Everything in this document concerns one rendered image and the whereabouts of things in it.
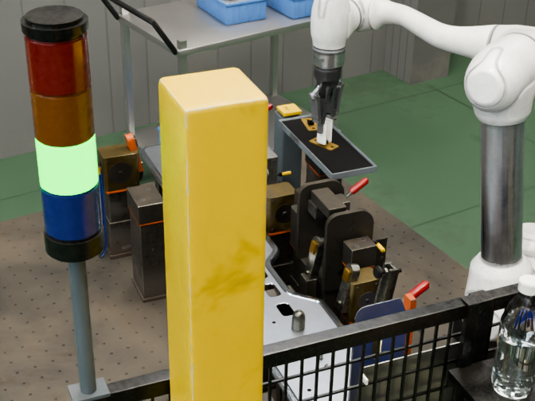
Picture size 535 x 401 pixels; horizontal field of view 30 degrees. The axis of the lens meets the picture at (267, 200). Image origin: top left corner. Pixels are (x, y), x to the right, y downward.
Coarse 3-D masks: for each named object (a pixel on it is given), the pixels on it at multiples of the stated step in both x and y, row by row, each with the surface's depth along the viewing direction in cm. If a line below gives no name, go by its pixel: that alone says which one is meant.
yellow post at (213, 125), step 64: (192, 128) 107; (256, 128) 110; (192, 192) 111; (256, 192) 114; (192, 256) 115; (256, 256) 118; (192, 320) 119; (256, 320) 123; (192, 384) 124; (256, 384) 128
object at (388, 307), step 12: (396, 300) 190; (360, 312) 188; (372, 312) 189; (384, 312) 190; (396, 312) 191; (396, 336) 195; (360, 348) 192; (372, 348) 194; (384, 348) 195; (372, 360) 195; (384, 360) 196; (348, 396) 198
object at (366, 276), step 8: (360, 272) 246; (368, 272) 246; (360, 280) 243; (368, 280) 243; (376, 280) 243; (352, 288) 242; (360, 288) 242; (368, 288) 243; (376, 288) 244; (352, 296) 243; (360, 296) 244; (368, 296) 244; (352, 304) 244; (360, 304) 245; (368, 304) 246; (352, 312) 245; (344, 320) 252; (352, 320) 246
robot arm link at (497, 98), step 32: (480, 64) 219; (512, 64) 218; (480, 96) 220; (512, 96) 219; (512, 128) 227; (512, 160) 231; (512, 192) 235; (512, 224) 238; (480, 256) 249; (512, 256) 242; (480, 288) 245
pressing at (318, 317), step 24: (288, 288) 251; (264, 312) 242; (312, 312) 243; (264, 336) 234; (288, 336) 234; (312, 360) 227; (336, 360) 227; (288, 384) 219; (312, 384) 220; (336, 384) 220
